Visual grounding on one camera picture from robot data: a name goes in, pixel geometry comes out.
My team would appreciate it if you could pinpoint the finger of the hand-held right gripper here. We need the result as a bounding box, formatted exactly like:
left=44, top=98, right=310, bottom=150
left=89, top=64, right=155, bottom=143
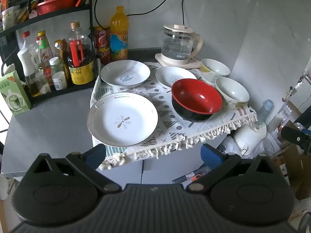
left=281, top=126, right=311, bottom=156

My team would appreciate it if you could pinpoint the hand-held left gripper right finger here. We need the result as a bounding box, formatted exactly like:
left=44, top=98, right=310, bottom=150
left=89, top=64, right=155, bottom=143
left=185, top=144, right=283, bottom=195

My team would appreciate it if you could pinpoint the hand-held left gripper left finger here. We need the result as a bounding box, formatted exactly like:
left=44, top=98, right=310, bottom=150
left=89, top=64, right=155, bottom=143
left=25, top=144, right=122, bottom=195

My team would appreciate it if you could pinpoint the white plate with flower print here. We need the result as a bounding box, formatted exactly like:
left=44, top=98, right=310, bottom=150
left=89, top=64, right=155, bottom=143
left=87, top=92, right=159, bottom=147

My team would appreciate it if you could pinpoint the red and black bowl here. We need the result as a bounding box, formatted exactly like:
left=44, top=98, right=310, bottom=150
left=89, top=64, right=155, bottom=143
left=171, top=78, right=223, bottom=122

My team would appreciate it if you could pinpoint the white bowl with yellow print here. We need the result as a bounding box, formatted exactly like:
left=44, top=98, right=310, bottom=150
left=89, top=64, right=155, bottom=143
left=200, top=58, right=231, bottom=83
left=215, top=77, right=250, bottom=110

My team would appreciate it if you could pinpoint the white plate with blue lettering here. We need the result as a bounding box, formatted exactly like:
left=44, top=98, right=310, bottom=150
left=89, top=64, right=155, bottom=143
left=100, top=60, right=151, bottom=88

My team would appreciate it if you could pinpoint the white plastic appliance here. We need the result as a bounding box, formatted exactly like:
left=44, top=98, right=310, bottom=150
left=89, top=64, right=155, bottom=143
left=230, top=123, right=268, bottom=157

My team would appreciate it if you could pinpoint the bottle with blue cap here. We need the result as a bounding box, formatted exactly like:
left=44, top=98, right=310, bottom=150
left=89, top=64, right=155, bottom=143
left=258, top=99, right=274, bottom=127

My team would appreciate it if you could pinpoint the patterned fringed table cloth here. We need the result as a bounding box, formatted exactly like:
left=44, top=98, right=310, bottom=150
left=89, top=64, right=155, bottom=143
left=90, top=62, right=258, bottom=171

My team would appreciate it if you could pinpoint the white pill jar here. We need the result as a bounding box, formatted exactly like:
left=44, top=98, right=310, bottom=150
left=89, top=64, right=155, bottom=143
left=52, top=71, right=68, bottom=91

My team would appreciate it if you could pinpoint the small white plate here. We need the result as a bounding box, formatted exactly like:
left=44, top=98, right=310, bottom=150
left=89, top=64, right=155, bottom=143
left=155, top=66, right=198, bottom=89

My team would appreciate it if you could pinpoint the cream square kettle base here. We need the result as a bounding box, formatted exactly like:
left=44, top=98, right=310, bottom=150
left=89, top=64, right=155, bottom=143
left=155, top=53, right=202, bottom=70

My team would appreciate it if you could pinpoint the small bottle with white cap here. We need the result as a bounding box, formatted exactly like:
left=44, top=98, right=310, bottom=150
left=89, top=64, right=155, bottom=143
left=49, top=57, right=64, bottom=78

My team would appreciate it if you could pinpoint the red drink can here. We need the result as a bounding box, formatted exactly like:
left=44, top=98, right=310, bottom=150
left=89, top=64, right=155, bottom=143
left=94, top=26, right=109, bottom=49
left=97, top=47, right=112, bottom=65

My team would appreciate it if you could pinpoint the green cardboard box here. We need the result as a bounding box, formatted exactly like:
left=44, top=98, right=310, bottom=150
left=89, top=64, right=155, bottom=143
left=0, top=70, right=32, bottom=116

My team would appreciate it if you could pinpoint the brown bottle with yellow cap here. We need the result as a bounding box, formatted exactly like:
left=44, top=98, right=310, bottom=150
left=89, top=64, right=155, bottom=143
left=54, top=39, right=71, bottom=78

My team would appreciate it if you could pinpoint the glass electric kettle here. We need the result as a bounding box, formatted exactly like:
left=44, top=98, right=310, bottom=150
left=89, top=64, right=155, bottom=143
left=160, top=24, right=204, bottom=66

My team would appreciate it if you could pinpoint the green-labelled bottle with yellow cap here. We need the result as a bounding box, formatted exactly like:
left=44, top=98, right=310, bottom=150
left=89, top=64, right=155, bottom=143
left=37, top=30, right=54, bottom=85

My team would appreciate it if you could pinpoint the orange juice bottle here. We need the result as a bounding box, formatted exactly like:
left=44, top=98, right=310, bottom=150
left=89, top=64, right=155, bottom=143
left=110, top=6, right=129, bottom=62

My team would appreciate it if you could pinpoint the clear bottle with red cap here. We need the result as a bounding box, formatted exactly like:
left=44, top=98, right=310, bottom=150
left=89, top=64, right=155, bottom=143
left=21, top=31, right=37, bottom=54

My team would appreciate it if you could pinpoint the black metal shelf rack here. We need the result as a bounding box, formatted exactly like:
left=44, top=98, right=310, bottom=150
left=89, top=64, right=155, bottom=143
left=0, top=0, right=102, bottom=108

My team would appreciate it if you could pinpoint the red plastic basin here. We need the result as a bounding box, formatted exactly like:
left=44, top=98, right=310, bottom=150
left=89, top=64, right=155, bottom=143
left=36, top=0, right=79, bottom=15

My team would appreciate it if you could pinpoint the soy sauce bottle red handle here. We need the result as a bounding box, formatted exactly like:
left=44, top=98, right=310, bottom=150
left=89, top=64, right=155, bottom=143
left=67, top=22, right=95, bottom=85

